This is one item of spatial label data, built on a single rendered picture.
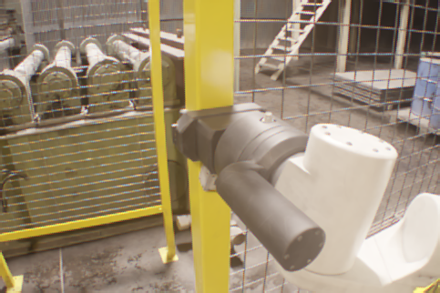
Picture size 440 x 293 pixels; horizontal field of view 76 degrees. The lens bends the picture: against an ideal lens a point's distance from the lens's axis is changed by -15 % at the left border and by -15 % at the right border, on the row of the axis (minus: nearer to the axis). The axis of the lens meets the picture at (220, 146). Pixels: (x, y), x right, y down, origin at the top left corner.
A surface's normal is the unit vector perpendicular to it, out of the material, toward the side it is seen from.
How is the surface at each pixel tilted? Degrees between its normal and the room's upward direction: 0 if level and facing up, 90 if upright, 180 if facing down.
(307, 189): 79
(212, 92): 90
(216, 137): 90
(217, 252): 90
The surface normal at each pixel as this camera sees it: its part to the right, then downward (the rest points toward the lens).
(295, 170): -0.89, 0.00
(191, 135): 0.42, 0.37
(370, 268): 0.18, -0.93
